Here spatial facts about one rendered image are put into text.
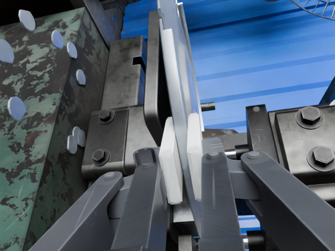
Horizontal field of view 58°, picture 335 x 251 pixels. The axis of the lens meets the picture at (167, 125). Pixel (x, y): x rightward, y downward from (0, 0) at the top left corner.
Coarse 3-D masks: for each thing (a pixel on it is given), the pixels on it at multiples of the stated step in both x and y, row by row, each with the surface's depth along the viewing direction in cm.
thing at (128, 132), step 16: (160, 48) 27; (160, 64) 26; (160, 80) 25; (144, 96) 24; (160, 96) 25; (96, 112) 41; (112, 112) 40; (128, 112) 40; (144, 112) 23; (160, 112) 24; (96, 128) 39; (112, 128) 39; (128, 128) 38; (144, 128) 37; (160, 128) 24; (96, 144) 38; (112, 144) 37; (128, 144) 37; (144, 144) 36; (160, 144) 26; (96, 160) 36; (112, 160) 36; (128, 160) 35; (96, 176) 36
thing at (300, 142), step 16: (272, 112) 45; (288, 112) 41; (304, 112) 39; (320, 112) 40; (272, 128) 44; (288, 128) 40; (304, 128) 39; (320, 128) 39; (288, 144) 39; (304, 144) 38; (320, 144) 38; (288, 160) 38; (304, 160) 37; (320, 160) 35; (304, 176) 36; (320, 176) 36; (320, 192) 37
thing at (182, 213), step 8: (184, 200) 45; (176, 208) 44; (184, 208) 44; (176, 216) 44; (184, 216) 43; (192, 216) 43; (176, 224) 44; (184, 224) 44; (192, 224) 44; (184, 232) 48; (192, 232) 48
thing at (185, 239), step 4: (180, 236) 45; (184, 236) 45; (188, 236) 45; (180, 240) 45; (184, 240) 45; (188, 240) 44; (192, 240) 45; (180, 244) 44; (184, 244) 44; (188, 244) 44; (192, 244) 45; (180, 248) 44; (184, 248) 44; (188, 248) 44; (192, 248) 44
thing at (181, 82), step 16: (160, 0) 20; (176, 0) 37; (160, 16) 20; (176, 16) 33; (160, 32) 19; (176, 32) 30; (176, 48) 27; (176, 64) 18; (192, 64) 45; (176, 80) 18; (192, 80) 34; (176, 96) 18; (192, 96) 29; (176, 112) 18; (192, 112) 27; (176, 128) 18; (192, 192) 19; (192, 208) 20
